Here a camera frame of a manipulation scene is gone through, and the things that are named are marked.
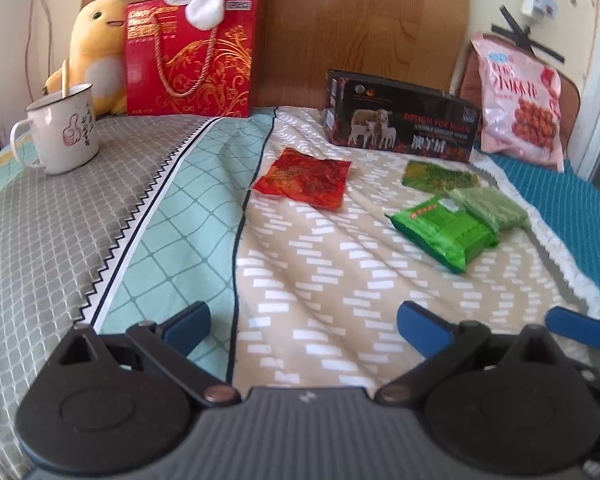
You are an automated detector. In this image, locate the red snack packet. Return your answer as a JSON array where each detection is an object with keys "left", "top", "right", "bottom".
[{"left": 252, "top": 148, "right": 353, "bottom": 209}]

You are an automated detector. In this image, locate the black printed box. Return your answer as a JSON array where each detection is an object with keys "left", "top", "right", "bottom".
[{"left": 322, "top": 70, "right": 482, "bottom": 163}]

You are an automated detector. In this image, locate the yellow duck plush toy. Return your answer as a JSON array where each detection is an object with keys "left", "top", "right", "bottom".
[{"left": 45, "top": 0, "right": 131, "bottom": 116}]

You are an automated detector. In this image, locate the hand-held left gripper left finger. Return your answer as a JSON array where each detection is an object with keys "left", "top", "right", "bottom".
[{"left": 49, "top": 302, "right": 242, "bottom": 407}]

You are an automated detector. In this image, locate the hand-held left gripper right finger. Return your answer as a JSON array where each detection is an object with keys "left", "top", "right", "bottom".
[{"left": 374, "top": 301, "right": 582, "bottom": 406}]

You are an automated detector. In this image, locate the pink snack bag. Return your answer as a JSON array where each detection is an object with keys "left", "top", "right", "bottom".
[{"left": 470, "top": 32, "right": 566, "bottom": 173}]

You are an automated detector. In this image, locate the thin wall cable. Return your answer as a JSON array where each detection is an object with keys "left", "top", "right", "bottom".
[{"left": 24, "top": 0, "right": 50, "bottom": 103}]

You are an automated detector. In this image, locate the pale green clear packet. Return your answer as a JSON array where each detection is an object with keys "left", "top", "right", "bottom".
[{"left": 447, "top": 185, "right": 531, "bottom": 233}]

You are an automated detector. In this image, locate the teal blanket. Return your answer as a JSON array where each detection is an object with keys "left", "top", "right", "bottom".
[{"left": 485, "top": 152, "right": 600, "bottom": 321}]

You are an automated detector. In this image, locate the red gift box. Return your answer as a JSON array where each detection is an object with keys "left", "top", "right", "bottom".
[{"left": 125, "top": 0, "right": 265, "bottom": 119}]

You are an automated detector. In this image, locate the patterned bedsheet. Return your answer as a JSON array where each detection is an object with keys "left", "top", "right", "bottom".
[{"left": 0, "top": 106, "right": 600, "bottom": 480}]

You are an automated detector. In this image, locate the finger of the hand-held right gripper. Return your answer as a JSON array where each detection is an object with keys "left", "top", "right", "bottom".
[{"left": 545, "top": 306, "right": 600, "bottom": 349}]

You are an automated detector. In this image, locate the wooden headboard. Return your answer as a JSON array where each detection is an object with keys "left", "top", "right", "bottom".
[{"left": 77, "top": 0, "right": 473, "bottom": 111}]

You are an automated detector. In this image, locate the bright green snack packet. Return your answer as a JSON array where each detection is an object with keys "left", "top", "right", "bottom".
[{"left": 390, "top": 196, "right": 500, "bottom": 275}]

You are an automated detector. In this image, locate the dark green snack packet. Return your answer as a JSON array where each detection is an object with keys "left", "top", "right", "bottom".
[{"left": 401, "top": 159, "right": 481, "bottom": 193}]

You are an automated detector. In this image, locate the white enamel mug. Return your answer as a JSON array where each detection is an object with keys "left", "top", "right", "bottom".
[{"left": 10, "top": 83, "right": 101, "bottom": 176}]

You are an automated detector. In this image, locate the black tape strip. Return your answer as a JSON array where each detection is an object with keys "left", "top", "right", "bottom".
[
  {"left": 491, "top": 24, "right": 566, "bottom": 63},
  {"left": 499, "top": 5, "right": 537, "bottom": 56}
]

